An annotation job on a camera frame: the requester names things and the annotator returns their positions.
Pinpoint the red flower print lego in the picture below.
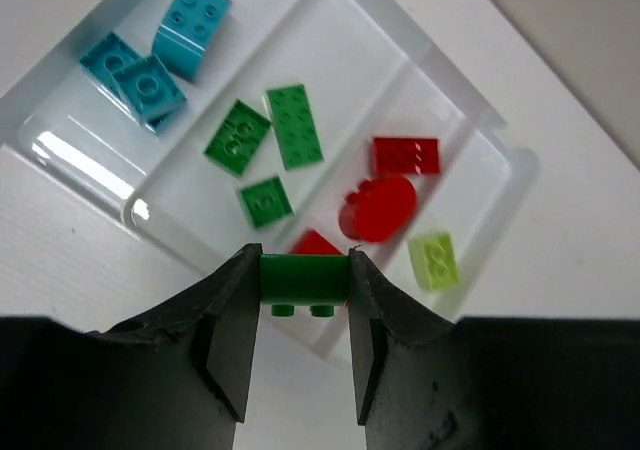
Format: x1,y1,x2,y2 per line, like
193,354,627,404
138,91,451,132
338,175,418,243

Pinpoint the red 2x4 lego brick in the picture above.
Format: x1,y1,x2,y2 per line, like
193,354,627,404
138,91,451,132
289,228,343,255

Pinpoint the small green 2x2 lego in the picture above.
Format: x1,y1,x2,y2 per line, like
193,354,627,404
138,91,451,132
238,176,293,230

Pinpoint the dark green 2x4 lego brick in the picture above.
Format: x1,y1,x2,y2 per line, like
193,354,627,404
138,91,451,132
266,84,323,171

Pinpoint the teal frog lily lego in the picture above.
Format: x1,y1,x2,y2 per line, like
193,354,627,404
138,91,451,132
151,0,232,82

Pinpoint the small light blue lego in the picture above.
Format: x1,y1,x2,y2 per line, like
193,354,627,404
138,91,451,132
112,54,187,134

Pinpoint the green slope lego piece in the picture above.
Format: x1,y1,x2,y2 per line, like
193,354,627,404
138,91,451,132
260,254,350,318

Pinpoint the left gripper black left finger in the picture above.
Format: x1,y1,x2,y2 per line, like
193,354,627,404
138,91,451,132
1,244,262,449

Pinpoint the white divided sorting tray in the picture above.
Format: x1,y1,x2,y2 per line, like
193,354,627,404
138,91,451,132
0,0,544,366

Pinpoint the lime 2x2 lego brick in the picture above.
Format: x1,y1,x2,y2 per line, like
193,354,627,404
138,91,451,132
408,231,459,291

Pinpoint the teal 2x4 lego brick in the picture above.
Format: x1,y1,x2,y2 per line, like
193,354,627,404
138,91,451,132
79,32,141,107

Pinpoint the red half-round lego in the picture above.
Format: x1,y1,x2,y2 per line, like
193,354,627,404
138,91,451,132
371,137,441,175

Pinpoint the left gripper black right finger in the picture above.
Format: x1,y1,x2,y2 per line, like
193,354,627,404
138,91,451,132
348,250,639,449

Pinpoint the green half-round lego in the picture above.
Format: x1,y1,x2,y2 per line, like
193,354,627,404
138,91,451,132
203,100,272,177

